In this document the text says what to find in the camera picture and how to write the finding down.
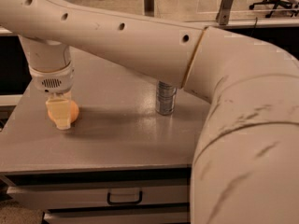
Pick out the grey drawer cabinet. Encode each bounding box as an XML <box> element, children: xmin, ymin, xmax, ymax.
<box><xmin>0</xmin><ymin>50</ymin><xmax>209</xmax><ymax>224</ymax></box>

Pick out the orange fruit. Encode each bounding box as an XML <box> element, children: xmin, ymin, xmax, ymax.
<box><xmin>48</xmin><ymin>100</ymin><xmax>79</xmax><ymax>123</ymax></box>

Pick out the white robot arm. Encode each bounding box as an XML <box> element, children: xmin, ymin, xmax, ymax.
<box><xmin>0</xmin><ymin>0</ymin><xmax>299</xmax><ymax>224</ymax></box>

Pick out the metal railing bracket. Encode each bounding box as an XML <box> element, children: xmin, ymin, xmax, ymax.
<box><xmin>216</xmin><ymin>0</ymin><xmax>234</xmax><ymax>25</ymax></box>
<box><xmin>144</xmin><ymin>0</ymin><xmax>154</xmax><ymax>17</ymax></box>

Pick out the silver redbull can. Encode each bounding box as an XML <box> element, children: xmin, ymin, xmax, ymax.
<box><xmin>155</xmin><ymin>81</ymin><xmax>177</xmax><ymax>116</ymax></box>

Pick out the right metal railing bracket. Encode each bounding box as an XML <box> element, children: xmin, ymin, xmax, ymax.
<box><xmin>216</xmin><ymin>0</ymin><xmax>234</xmax><ymax>25</ymax></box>

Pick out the middle metal railing bracket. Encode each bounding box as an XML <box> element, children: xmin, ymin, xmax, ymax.
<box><xmin>144</xmin><ymin>0</ymin><xmax>154</xmax><ymax>17</ymax></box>

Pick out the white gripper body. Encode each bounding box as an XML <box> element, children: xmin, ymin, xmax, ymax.
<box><xmin>29</xmin><ymin>63</ymin><xmax>75</xmax><ymax>93</ymax></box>

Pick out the black drawer handle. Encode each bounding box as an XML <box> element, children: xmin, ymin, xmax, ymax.
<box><xmin>107</xmin><ymin>190</ymin><xmax>143</xmax><ymax>206</ymax></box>

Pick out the black office chair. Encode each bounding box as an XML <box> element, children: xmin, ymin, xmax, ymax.
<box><xmin>249</xmin><ymin>0</ymin><xmax>299</xmax><ymax>18</ymax></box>

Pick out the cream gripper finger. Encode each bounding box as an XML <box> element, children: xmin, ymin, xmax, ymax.
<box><xmin>46</xmin><ymin>93</ymin><xmax>71</xmax><ymax>130</ymax></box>

